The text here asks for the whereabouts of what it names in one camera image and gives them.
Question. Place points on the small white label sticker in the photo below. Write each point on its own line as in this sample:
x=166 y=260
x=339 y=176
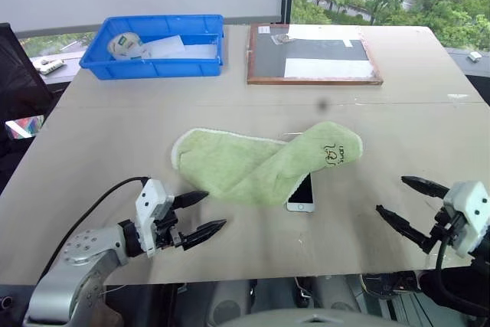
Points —
x=264 y=30

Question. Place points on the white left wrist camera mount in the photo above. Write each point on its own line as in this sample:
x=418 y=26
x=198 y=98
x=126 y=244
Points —
x=149 y=200

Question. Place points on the white handheld device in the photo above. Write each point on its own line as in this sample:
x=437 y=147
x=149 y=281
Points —
x=49 y=66

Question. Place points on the white paper sheet on board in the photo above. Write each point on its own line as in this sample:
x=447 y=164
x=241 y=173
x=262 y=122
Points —
x=325 y=32

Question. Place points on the small white box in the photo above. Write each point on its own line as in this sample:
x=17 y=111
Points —
x=474 y=56

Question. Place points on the light green towel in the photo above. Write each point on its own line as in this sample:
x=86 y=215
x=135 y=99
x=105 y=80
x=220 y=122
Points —
x=229 y=166

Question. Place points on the dark round speaker shape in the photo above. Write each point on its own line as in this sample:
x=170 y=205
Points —
x=226 y=309

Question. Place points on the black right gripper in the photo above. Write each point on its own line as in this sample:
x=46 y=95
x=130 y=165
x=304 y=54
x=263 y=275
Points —
x=446 y=225

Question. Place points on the blue plastic bin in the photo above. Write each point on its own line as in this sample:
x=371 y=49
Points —
x=153 y=70

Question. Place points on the dark side table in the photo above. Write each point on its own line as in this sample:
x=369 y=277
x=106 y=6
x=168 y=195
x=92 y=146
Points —
x=474 y=78

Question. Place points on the colourful patterned box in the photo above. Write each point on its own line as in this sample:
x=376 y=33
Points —
x=25 y=126

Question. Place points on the white smartphone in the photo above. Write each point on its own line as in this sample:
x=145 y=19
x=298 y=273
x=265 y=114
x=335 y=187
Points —
x=302 y=197

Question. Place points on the black device with red light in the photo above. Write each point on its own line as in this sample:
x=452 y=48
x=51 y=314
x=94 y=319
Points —
x=390 y=285

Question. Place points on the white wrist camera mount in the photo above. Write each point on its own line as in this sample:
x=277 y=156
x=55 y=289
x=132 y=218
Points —
x=149 y=200
x=471 y=204

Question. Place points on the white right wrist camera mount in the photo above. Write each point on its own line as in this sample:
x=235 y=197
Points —
x=471 y=204

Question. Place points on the black mesh chair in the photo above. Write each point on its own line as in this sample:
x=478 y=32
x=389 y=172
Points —
x=15 y=74

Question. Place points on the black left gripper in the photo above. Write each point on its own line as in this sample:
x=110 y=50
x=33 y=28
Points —
x=167 y=228

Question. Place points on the wooden framed dark board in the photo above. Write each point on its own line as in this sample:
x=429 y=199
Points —
x=268 y=59

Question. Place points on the white tape roll green label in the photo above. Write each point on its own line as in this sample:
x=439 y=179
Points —
x=122 y=45

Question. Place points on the white paper strip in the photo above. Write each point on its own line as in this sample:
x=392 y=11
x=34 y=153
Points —
x=329 y=67

